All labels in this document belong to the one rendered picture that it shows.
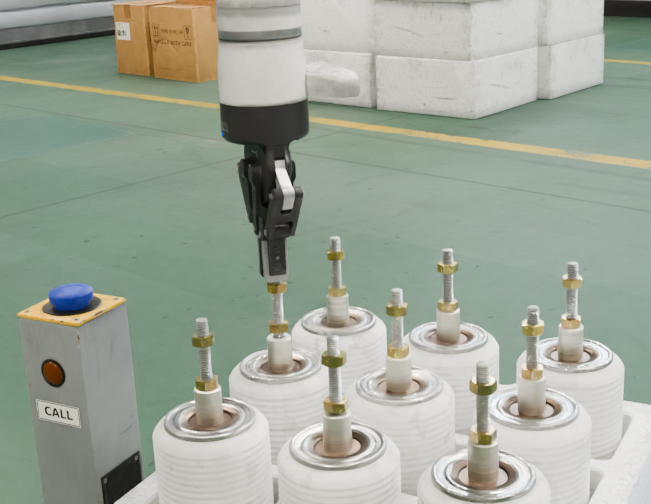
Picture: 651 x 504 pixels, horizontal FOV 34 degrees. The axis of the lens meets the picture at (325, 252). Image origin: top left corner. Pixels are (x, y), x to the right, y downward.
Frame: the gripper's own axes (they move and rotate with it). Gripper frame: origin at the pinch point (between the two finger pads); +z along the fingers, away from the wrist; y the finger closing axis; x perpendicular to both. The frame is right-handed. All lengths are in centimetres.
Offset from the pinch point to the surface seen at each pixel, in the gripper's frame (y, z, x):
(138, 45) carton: -384, 22, 50
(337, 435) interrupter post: 17.7, 9.0, -0.5
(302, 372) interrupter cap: 2.6, 10.3, 1.4
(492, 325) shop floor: -57, 35, 51
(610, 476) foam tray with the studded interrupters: 18.2, 17.6, 23.5
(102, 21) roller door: -566, 27, 59
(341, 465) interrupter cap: 20.2, 10.2, -1.2
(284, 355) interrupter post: 1.1, 9.0, 0.2
